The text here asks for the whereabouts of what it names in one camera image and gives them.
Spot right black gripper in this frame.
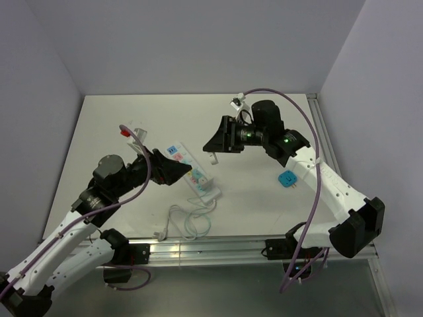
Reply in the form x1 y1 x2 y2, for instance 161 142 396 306
203 115 268 153

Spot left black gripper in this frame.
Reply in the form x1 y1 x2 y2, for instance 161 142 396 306
112 145 191 198

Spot teal charger plug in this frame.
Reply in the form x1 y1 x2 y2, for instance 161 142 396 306
192 168 204 180

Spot white charger block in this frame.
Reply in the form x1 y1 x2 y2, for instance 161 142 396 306
198 176 213 191

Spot white colourful power strip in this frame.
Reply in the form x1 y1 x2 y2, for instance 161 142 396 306
166 141 221 205

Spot white two-pin plug adapter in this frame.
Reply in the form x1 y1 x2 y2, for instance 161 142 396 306
208 153 219 165

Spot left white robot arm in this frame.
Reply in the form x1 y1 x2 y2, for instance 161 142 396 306
1 149 192 316

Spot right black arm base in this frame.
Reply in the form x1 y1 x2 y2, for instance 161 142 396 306
261 238 323 277

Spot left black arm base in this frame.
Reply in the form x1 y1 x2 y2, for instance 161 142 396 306
102 244 151 291

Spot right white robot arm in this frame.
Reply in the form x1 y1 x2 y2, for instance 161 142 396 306
203 96 385 258

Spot blue plug adapter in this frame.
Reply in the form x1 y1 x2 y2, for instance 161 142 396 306
278 170 297 188

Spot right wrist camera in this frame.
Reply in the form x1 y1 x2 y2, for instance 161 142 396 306
230 92 250 121

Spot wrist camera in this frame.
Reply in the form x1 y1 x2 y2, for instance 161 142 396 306
230 92 250 121
127 127 147 155

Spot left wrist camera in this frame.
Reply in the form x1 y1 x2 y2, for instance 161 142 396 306
127 127 147 155

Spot teal charging cable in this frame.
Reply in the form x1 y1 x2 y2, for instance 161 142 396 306
184 197 214 239

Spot white power strip cord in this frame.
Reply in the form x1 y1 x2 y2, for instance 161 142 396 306
152 197 219 242

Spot aluminium frame rail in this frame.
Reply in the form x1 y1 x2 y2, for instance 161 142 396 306
18 92 397 317

